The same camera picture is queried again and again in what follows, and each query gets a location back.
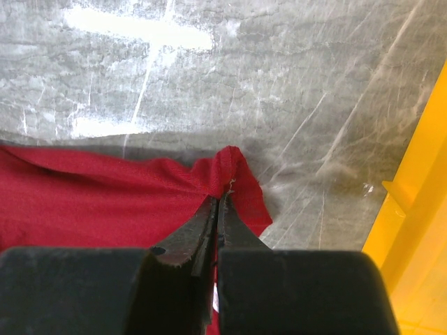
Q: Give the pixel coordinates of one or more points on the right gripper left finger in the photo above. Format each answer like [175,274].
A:
[164,289]

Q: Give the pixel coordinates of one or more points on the red t shirt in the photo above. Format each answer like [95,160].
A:
[78,199]

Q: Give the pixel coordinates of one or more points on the yellow plastic tray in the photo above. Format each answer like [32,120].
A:
[408,238]

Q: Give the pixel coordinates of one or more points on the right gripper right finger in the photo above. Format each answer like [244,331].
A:
[265,291]

